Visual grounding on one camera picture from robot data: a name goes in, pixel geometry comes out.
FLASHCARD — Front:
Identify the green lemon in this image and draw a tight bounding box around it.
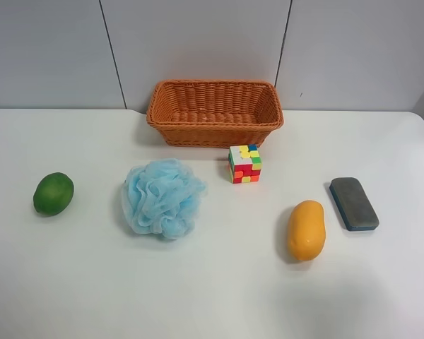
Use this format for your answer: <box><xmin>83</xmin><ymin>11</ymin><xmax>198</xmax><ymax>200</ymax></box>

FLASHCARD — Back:
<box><xmin>33</xmin><ymin>172</ymin><xmax>74</xmax><ymax>216</ymax></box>

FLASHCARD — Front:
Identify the blue mesh bath sponge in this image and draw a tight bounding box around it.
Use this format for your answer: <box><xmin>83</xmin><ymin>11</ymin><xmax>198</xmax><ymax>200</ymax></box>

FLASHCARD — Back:
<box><xmin>121</xmin><ymin>159</ymin><xmax>206</xmax><ymax>240</ymax></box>

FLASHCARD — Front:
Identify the yellow mango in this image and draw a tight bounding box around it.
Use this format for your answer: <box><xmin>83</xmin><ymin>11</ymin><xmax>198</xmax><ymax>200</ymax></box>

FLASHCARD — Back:
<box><xmin>286</xmin><ymin>200</ymin><xmax>326</xmax><ymax>261</ymax></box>

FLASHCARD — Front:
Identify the grey blue board eraser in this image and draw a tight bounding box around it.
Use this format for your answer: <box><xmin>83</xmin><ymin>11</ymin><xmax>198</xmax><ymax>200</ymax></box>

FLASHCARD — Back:
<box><xmin>329</xmin><ymin>177</ymin><xmax>379</xmax><ymax>232</ymax></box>

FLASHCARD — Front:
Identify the orange wicker basket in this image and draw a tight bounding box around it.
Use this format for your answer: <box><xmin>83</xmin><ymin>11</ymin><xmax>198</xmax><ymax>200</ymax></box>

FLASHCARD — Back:
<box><xmin>146</xmin><ymin>80</ymin><xmax>284</xmax><ymax>148</ymax></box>

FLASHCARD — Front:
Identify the colourful puzzle cube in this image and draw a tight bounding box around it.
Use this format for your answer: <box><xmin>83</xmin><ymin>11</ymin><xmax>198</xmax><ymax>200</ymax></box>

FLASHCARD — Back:
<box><xmin>228</xmin><ymin>144</ymin><xmax>262</xmax><ymax>184</ymax></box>

